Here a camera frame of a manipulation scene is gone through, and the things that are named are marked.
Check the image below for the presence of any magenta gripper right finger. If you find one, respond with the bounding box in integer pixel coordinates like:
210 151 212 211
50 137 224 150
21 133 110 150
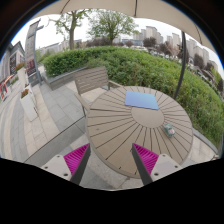
132 143 182 185

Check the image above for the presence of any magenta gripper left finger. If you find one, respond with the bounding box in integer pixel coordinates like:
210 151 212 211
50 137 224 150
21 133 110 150
42 144 90 185

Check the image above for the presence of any blue mouse pad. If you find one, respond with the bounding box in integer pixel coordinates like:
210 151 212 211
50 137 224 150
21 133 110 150
125 91 159 110

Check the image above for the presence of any round slatted patio table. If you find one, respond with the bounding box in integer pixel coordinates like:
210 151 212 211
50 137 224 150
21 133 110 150
86 86 193 178

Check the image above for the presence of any white planter box with flowers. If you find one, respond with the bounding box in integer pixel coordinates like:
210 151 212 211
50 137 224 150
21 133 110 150
20 86 38 121

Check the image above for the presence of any grey slatted patio chair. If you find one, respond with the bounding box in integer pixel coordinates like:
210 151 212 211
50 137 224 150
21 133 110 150
74 66 120 112

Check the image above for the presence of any green trimmed hedge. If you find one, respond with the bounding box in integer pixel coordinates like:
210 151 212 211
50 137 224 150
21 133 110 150
43 46 224 144

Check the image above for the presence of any tall advertising sign pillar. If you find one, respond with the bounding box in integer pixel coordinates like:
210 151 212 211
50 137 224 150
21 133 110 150
25 21 42 86

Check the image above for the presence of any dark curved umbrella pole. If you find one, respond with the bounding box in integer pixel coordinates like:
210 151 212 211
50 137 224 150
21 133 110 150
172 30 188 101

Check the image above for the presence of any left bare-trunk tree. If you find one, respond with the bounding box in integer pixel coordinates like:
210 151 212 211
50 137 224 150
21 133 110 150
49 9 92 50

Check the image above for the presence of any right leafy tree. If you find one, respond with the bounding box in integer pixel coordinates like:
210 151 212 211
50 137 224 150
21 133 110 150
88 9 137 43

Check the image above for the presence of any beige patio umbrella canopy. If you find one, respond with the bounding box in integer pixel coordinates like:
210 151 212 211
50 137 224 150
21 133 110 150
33 0 215 51

